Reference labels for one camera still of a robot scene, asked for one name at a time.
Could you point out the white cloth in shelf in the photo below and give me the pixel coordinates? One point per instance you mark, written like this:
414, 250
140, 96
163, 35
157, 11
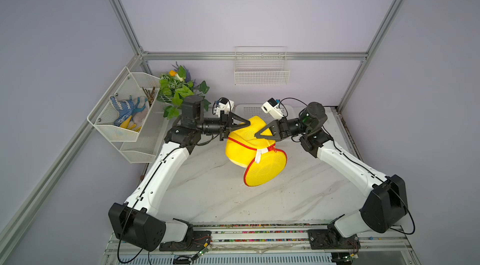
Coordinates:
139, 119

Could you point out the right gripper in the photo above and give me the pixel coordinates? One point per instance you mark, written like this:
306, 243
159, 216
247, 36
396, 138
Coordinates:
279, 130

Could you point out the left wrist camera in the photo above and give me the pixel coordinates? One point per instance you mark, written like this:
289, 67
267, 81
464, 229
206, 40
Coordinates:
225, 105

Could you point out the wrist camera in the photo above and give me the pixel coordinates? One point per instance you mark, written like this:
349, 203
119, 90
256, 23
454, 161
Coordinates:
225, 105
272, 108

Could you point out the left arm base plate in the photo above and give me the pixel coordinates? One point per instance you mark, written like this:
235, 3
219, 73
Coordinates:
193, 242

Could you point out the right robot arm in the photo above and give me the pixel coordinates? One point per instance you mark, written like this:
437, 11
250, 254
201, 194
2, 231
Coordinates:
386, 200

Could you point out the white plastic basket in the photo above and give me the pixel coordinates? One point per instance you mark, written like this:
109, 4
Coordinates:
248, 111

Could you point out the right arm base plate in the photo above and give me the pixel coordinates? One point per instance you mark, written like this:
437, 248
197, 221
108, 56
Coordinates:
326, 239

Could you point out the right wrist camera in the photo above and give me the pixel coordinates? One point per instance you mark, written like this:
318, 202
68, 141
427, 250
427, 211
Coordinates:
272, 108

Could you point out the teal garden rake yellow handle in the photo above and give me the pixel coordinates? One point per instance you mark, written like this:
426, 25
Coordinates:
140, 104

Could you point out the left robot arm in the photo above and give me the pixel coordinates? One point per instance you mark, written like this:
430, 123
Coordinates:
139, 220

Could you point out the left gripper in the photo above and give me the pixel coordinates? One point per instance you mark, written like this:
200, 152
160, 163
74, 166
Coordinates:
227, 124

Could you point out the artificial green plant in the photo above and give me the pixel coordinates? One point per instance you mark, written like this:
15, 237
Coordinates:
175, 86

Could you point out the white mesh corner shelf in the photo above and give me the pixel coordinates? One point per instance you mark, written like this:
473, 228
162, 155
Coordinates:
135, 147

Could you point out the white wire wall basket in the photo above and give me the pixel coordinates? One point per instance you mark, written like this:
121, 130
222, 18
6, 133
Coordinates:
261, 66

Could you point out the yellow mesh laundry bag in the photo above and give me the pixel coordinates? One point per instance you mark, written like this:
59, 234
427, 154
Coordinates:
260, 158

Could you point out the brown twigs in shelf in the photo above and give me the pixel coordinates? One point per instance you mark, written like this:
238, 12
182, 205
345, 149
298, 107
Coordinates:
150, 95

